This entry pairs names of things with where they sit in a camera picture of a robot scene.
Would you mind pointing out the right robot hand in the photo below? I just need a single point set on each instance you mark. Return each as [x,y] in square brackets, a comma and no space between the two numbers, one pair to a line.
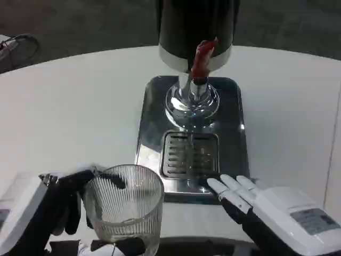
[279,213]

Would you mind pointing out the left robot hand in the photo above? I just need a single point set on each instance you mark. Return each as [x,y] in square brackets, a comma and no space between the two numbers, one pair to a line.
[32,213]

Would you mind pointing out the clear ribbed glass cup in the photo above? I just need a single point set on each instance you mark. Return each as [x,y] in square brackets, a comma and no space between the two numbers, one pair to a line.
[125,208]

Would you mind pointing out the slotted drip grid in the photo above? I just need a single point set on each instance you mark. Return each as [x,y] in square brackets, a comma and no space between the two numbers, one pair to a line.
[189,156]

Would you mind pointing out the steel drip tray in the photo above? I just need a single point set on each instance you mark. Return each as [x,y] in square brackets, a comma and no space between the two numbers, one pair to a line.
[190,133]

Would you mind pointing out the black drink dispenser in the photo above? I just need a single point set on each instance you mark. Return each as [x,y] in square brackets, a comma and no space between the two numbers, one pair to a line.
[195,53]

